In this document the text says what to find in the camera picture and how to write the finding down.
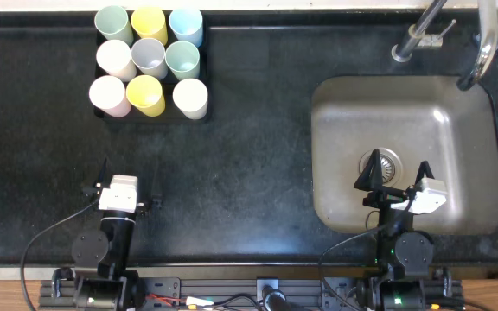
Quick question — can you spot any pink cup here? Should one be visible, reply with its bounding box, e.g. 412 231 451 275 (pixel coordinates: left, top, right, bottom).
87 74 132 118

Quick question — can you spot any white cup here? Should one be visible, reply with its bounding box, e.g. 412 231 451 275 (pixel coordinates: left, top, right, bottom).
172 78 209 121
95 38 137 82

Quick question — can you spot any grey cup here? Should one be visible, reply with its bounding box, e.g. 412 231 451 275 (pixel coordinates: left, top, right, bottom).
130 36 169 81

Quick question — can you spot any mounting rail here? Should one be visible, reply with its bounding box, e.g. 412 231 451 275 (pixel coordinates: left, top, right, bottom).
39 267 464 311

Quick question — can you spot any blue cup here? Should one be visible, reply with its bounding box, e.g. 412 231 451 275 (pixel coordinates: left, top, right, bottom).
168 5 204 48

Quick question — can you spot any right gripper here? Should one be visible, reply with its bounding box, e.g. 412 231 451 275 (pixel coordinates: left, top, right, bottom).
353 149 436 211

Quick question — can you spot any black cable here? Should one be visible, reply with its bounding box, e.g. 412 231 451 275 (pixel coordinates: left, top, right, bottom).
316 189 418 311
18 200 101 311

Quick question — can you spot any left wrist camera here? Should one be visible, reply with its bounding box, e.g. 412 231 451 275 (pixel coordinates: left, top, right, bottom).
97 174 140 213

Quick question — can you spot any black tray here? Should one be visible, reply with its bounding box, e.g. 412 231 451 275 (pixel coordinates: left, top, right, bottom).
93 8 210 124

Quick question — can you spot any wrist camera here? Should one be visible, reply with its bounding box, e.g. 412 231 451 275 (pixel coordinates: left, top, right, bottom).
390 177 449 216
97 174 140 213

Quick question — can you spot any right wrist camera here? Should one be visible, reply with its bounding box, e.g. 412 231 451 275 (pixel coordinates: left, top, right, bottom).
390 177 449 216

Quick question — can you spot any green cup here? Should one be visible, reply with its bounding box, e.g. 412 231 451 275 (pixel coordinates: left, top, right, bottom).
164 40 201 83
93 4 134 46

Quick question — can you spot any yellow cup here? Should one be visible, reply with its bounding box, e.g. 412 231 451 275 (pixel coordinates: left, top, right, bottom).
125 74 167 117
130 4 169 46

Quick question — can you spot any steel sink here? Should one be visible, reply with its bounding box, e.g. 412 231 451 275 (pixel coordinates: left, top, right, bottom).
310 75 498 237

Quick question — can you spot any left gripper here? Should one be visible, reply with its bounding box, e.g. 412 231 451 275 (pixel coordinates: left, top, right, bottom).
81 156 164 218

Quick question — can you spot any steel tap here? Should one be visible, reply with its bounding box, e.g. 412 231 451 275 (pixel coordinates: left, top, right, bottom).
390 0 498 92

